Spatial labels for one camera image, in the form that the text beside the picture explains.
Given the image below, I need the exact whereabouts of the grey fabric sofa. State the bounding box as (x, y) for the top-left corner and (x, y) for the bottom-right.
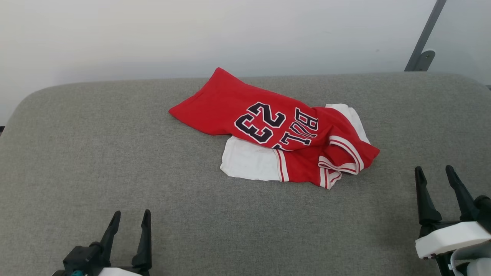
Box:
(0, 72), (491, 276)

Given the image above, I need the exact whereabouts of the grey slanted metal post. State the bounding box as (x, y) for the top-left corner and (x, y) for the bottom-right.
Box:
(404, 0), (447, 72)

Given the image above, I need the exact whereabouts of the red basketball jersey number 23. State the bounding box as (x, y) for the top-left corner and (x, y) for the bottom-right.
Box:
(168, 67), (381, 190)

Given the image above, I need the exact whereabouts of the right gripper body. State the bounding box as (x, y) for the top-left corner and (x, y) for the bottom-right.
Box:
(415, 195), (491, 260)

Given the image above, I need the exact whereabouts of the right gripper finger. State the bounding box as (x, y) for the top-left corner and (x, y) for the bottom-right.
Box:
(445, 165), (480, 222)
(414, 166), (443, 226)

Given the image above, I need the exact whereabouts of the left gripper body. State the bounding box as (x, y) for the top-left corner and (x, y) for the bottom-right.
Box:
(52, 243), (150, 276)

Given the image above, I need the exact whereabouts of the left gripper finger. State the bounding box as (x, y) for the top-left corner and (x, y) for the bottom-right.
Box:
(132, 209), (152, 271)
(100, 211), (121, 266)

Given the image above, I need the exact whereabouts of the grey metal post bracket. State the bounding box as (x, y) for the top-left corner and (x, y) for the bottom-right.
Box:
(416, 50), (436, 72)

